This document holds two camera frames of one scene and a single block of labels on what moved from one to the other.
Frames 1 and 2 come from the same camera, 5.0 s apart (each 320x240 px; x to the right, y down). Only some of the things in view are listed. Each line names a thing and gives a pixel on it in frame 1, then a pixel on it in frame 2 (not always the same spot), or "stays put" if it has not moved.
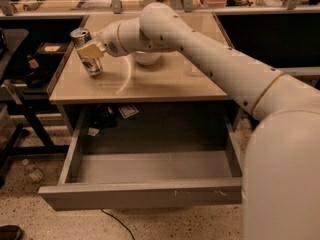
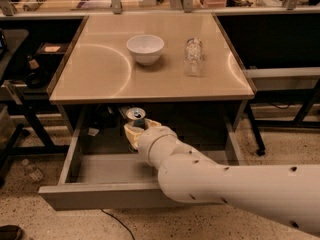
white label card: (127, 111) stays put
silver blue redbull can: (82, 36) to (137, 114)
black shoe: (11, 232) stays put
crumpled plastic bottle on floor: (31, 170) stays put
